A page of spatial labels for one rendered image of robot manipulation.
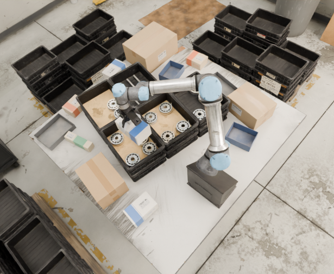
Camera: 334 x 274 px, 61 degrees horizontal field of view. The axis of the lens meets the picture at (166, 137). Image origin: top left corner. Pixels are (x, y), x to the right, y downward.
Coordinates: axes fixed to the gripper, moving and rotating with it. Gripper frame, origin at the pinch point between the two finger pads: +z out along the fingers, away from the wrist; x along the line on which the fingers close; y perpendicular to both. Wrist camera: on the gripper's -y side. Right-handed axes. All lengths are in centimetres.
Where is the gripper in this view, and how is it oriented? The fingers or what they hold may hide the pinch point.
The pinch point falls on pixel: (132, 125)
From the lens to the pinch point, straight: 183.4
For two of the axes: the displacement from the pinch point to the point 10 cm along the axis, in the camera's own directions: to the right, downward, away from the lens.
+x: -6.8, 6.5, -3.3
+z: 0.9, 5.2, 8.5
